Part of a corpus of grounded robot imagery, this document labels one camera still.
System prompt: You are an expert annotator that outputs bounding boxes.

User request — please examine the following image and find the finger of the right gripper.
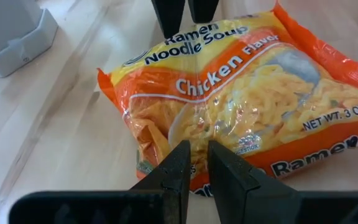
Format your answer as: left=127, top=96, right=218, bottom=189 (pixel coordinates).
left=187, top=0, right=220, bottom=24
left=150, top=0, right=186, bottom=40

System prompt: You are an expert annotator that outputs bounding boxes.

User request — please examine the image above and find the orange Maruchan ramen packet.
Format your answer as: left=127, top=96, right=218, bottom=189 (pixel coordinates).
left=96, top=1, right=358, bottom=197

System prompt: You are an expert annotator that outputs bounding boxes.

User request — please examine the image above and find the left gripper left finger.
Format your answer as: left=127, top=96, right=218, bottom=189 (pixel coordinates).
left=131, top=139, right=191, bottom=224

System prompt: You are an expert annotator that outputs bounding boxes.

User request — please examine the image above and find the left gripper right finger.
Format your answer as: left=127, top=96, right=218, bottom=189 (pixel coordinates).
left=208, top=139, right=301, bottom=224

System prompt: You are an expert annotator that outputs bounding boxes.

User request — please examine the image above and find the white hexagonal plant pot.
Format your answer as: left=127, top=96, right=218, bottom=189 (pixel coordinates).
left=0, top=0, right=59, bottom=78

